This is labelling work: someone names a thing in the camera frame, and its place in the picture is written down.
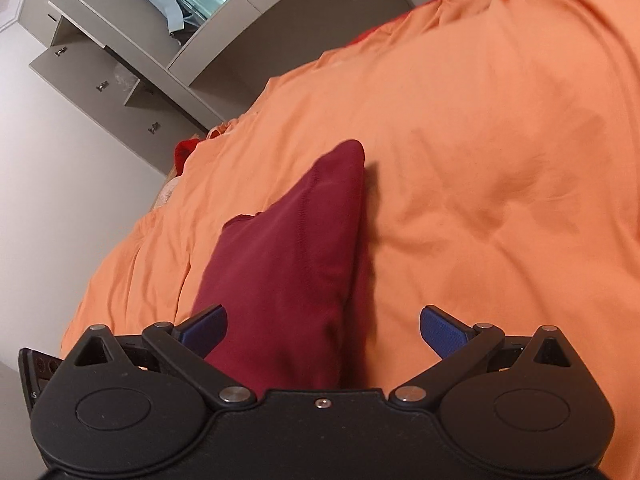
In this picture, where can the grey wardrobe with open door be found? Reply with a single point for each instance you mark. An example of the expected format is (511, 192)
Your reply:
(110, 59)

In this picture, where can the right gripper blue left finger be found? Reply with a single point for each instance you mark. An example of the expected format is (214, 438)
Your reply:
(201, 333)

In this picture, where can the orange duvet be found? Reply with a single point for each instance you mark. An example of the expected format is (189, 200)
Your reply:
(502, 144)

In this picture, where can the dark red garment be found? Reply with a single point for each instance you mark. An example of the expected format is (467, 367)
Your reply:
(294, 281)

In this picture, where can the pale pink fluffy item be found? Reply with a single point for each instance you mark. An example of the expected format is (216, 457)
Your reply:
(165, 192)

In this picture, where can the bright red plush item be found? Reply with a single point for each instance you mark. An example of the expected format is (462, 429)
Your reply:
(182, 152)

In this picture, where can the grey window desk unit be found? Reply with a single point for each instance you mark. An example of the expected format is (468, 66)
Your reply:
(230, 48)

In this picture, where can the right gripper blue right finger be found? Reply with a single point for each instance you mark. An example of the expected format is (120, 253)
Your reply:
(446, 335)

